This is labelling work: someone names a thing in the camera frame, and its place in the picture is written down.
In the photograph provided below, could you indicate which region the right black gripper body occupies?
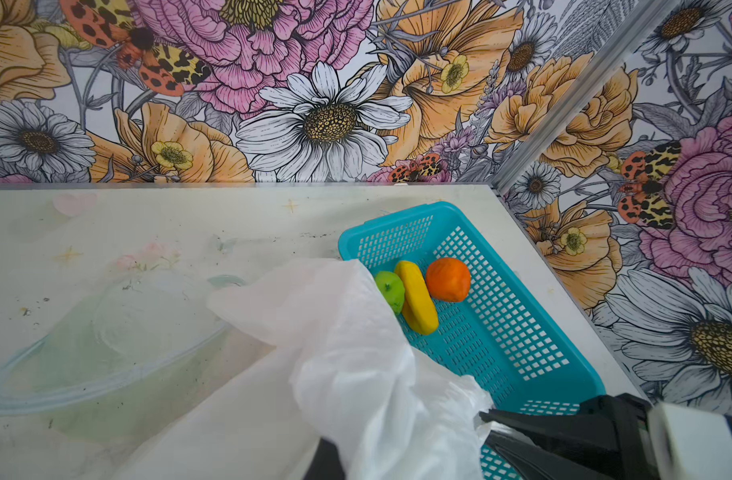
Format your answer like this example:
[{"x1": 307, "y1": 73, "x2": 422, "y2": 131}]
[{"x1": 578, "y1": 394, "x2": 654, "y2": 479}]

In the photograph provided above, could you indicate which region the orange toy fruit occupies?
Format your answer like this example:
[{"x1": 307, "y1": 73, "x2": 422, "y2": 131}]
[{"x1": 425, "y1": 257, "x2": 471, "y2": 303}]

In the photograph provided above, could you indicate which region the green toy apple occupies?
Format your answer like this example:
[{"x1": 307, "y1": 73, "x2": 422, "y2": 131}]
[{"x1": 374, "y1": 271, "x2": 406, "y2": 315}]

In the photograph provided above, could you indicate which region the white plastic bag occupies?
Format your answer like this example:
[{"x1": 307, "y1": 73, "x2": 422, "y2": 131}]
[{"x1": 117, "y1": 259, "x2": 493, "y2": 479}]

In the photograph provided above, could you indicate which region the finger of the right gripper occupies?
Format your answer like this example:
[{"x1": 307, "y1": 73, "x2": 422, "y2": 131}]
[
  {"x1": 485, "y1": 432, "x2": 611, "y2": 480},
  {"x1": 478, "y1": 409, "x2": 588, "y2": 447}
]

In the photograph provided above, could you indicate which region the yellow orange toy mango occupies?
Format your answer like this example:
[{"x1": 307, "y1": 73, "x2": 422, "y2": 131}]
[{"x1": 394, "y1": 260, "x2": 439, "y2": 336}]

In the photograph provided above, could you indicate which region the teal plastic basket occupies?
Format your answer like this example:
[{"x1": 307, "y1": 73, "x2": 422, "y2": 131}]
[{"x1": 337, "y1": 200, "x2": 607, "y2": 480}]

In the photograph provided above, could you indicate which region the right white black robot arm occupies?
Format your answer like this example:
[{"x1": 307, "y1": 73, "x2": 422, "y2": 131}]
[{"x1": 480, "y1": 394, "x2": 732, "y2": 479}]

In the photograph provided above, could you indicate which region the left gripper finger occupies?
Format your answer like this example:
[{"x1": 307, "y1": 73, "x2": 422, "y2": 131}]
[{"x1": 303, "y1": 438, "x2": 346, "y2": 480}]

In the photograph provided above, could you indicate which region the right aluminium corner post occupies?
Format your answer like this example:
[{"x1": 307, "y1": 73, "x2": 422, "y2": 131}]
[{"x1": 489, "y1": 1, "x2": 676, "y2": 195}]

